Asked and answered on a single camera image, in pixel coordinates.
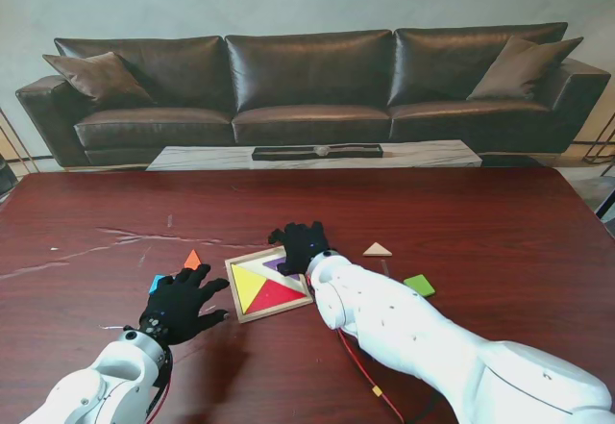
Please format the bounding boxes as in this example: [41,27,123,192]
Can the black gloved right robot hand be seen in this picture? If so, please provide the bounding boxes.
[267,220,337,277]

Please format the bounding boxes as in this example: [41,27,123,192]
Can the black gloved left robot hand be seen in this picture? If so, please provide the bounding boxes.
[138,263,231,347]

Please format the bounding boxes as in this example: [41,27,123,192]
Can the purple tangram triangle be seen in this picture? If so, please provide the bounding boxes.
[264,258,302,282]

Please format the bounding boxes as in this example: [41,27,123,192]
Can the large red tangram triangle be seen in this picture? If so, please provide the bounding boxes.
[249,278,308,313]

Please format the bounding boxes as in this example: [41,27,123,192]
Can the square wooden puzzle tray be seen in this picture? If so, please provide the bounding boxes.
[224,244,315,325]

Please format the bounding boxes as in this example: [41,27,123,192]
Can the large yellow tangram triangle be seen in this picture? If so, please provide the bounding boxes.
[231,263,267,313]

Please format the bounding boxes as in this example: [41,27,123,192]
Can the green tangram square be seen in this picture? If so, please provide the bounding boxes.
[403,274,436,299]

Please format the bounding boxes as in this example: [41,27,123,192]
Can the long black decorative tray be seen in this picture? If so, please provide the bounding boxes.
[252,143,384,161]

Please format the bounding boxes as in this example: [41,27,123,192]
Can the grey marble coffee table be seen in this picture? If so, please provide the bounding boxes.
[146,139,483,172]

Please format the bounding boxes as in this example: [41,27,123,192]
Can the dark brown leather sofa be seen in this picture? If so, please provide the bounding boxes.
[14,21,611,168]

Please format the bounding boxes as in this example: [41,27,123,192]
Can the black chair edge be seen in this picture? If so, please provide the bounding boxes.
[0,154,20,204]

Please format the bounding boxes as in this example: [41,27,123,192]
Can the brown throw pillow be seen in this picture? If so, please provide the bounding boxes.
[42,51,155,108]
[466,36,585,102]

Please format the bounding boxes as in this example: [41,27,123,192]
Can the red and black left arm cables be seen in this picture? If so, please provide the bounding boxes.
[143,346,175,424]

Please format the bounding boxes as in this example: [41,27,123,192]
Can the red and black arm cables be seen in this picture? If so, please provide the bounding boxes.
[335,328,443,424]
[143,346,175,424]

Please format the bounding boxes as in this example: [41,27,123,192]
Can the red and black right arm cables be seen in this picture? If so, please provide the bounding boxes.
[335,328,443,424]

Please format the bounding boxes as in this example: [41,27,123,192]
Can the thin metal side table frame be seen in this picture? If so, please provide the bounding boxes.
[571,106,615,178]
[0,106,42,175]

